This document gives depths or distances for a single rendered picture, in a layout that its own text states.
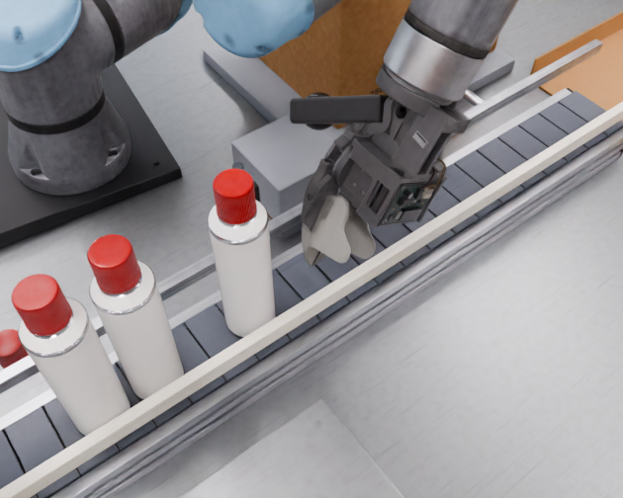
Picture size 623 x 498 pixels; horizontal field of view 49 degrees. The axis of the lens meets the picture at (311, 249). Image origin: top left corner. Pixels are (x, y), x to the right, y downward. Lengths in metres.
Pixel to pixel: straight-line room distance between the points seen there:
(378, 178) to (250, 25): 0.18
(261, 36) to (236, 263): 0.20
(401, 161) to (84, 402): 0.33
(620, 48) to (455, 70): 0.66
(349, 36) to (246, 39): 0.38
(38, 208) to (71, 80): 0.17
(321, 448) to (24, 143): 0.50
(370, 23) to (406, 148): 0.31
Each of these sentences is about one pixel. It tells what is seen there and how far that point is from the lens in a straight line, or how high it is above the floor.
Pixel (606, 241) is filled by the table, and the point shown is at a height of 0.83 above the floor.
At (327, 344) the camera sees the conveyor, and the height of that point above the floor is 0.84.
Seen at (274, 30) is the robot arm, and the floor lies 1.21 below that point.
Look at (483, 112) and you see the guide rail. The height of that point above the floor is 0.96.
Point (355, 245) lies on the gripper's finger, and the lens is 0.68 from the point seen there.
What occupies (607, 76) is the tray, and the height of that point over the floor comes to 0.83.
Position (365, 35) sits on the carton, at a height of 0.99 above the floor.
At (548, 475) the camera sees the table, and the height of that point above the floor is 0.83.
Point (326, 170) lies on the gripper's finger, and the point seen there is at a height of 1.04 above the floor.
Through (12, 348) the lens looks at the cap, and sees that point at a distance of 0.78.
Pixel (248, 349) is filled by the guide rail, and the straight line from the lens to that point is 0.66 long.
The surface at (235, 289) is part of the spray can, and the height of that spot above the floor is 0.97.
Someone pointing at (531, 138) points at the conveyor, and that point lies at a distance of 0.93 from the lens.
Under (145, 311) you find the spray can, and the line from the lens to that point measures 0.56.
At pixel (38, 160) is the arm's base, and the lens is 0.91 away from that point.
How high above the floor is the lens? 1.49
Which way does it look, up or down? 52 degrees down
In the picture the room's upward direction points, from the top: straight up
